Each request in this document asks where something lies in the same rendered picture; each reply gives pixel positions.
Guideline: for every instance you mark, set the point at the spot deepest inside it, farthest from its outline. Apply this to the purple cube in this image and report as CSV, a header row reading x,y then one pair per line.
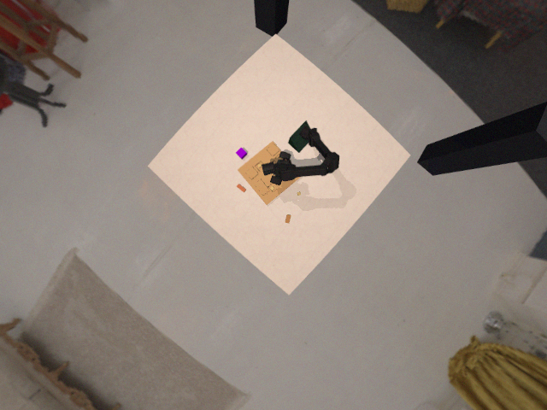
x,y
241,153

